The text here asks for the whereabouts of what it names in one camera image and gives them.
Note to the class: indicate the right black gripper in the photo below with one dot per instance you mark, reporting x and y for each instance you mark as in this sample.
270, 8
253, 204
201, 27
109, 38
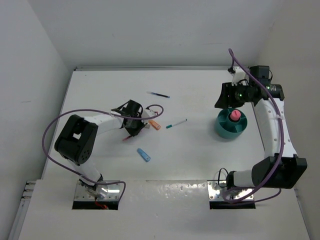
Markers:
226, 101

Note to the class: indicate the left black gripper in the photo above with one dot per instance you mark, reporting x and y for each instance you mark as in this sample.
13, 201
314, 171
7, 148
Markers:
135, 132

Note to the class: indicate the orange highlighter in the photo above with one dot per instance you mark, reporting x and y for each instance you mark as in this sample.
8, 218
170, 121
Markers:
154, 124

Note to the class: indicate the blue highlighter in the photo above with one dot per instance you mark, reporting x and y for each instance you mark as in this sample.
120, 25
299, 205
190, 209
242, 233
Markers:
143, 155

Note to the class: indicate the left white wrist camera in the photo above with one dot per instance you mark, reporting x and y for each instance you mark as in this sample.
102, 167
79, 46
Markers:
147, 113

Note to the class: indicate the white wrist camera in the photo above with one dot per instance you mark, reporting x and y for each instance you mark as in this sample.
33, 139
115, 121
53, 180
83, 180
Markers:
239, 77
147, 113

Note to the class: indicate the green capped white marker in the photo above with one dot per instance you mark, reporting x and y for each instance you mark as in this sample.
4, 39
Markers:
177, 123

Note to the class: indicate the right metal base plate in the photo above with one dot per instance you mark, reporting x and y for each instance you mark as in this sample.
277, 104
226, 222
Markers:
217, 191

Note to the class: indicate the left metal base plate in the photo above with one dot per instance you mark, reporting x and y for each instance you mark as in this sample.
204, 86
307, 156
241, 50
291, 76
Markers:
101, 193

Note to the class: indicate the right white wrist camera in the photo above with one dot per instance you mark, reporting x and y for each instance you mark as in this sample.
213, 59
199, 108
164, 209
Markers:
239, 77

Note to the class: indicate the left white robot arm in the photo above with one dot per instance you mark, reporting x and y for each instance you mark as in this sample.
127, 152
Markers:
76, 140

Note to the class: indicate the blue ink refill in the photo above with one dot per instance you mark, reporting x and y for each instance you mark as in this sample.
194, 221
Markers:
158, 94

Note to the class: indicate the metal base plate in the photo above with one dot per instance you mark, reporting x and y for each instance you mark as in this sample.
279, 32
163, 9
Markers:
101, 193
217, 191

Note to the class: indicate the pink highlighter marker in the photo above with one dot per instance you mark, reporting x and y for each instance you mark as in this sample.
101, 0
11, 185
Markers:
235, 115

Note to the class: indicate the teal round divided organizer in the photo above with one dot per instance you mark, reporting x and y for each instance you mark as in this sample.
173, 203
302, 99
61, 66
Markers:
228, 129

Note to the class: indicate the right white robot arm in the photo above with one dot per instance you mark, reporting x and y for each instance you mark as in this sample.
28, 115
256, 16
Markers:
281, 167

